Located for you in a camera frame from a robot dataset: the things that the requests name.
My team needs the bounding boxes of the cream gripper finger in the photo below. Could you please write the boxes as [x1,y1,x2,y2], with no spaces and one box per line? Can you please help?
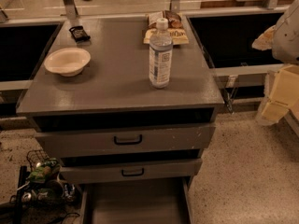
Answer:
[262,64,299,122]
[251,25,276,50]

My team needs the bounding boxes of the clear plastic water bottle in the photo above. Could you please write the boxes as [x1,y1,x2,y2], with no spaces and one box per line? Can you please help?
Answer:
[149,18,173,89]

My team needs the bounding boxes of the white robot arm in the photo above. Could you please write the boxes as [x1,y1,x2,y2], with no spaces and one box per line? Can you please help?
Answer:
[251,0,299,126]

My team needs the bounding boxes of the grey middle drawer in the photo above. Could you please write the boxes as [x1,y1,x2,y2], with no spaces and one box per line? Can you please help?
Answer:
[61,159,202,184]

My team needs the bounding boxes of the grey open bottom drawer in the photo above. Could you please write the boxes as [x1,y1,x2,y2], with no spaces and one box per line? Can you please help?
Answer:
[79,177,193,224]

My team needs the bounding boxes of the grey top drawer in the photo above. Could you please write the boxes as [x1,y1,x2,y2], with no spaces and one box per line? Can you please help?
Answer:
[36,124,216,158]

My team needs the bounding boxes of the grey drawer cabinet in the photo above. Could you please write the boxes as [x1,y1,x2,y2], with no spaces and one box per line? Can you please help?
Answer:
[16,15,225,185]

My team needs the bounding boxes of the brown and yellow snack bag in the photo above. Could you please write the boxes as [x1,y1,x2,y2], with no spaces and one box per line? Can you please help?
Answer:
[143,10,189,45]

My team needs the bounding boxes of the small black snack packet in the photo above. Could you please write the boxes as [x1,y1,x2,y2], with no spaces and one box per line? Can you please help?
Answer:
[69,26,91,42]

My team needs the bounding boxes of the white ceramic bowl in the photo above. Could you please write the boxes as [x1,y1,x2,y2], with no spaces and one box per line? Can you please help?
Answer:
[44,48,91,77]

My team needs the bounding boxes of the green chip bag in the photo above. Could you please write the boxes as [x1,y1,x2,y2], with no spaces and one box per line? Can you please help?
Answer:
[27,158,61,184]

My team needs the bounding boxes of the black wire basket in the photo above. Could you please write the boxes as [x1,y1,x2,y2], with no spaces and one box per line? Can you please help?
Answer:
[26,149,49,171]

